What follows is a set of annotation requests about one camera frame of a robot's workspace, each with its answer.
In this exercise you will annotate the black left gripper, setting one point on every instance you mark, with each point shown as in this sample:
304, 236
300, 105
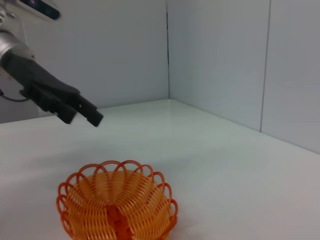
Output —
37, 80

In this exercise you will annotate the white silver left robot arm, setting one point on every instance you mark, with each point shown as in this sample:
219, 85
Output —
10, 42

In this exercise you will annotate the white robot head dark visor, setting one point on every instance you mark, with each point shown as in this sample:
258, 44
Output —
45, 8

